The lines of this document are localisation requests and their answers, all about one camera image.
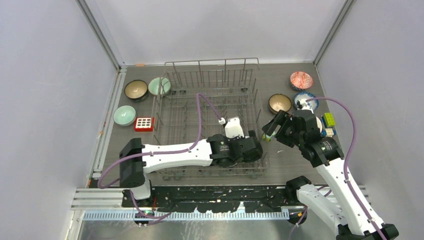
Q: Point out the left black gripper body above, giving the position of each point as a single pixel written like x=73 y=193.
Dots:
x=237 y=137

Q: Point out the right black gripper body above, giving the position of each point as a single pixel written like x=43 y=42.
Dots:
x=287 y=135

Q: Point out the brown striped bowl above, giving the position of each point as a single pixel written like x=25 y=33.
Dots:
x=278 y=101

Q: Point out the blue floral white bowl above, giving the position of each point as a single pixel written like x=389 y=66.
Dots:
x=308 y=97

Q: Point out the red blue zigzag bowl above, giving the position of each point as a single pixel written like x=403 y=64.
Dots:
x=300 y=80

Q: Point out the grey wire dish rack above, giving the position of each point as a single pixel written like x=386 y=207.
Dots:
x=201 y=92

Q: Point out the celadon green bowl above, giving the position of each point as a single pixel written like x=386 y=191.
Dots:
x=159 y=86
x=124 y=115

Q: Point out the dark teal bowl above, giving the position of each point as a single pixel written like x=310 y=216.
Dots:
x=136 y=90

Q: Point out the plain beige bowl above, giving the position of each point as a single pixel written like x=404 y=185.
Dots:
x=319 y=124

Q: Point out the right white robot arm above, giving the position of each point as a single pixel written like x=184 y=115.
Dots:
x=352 y=217

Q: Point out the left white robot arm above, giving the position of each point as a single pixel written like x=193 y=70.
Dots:
x=138 y=159

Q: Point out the green owl puzzle piece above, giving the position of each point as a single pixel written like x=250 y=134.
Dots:
x=267 y=137

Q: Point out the toy block car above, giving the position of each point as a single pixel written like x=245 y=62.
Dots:
x=329 y=124

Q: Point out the red window toy block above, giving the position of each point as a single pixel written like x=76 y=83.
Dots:
x=144 y=124

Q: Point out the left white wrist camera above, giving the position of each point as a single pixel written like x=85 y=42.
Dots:
x=232 y=127

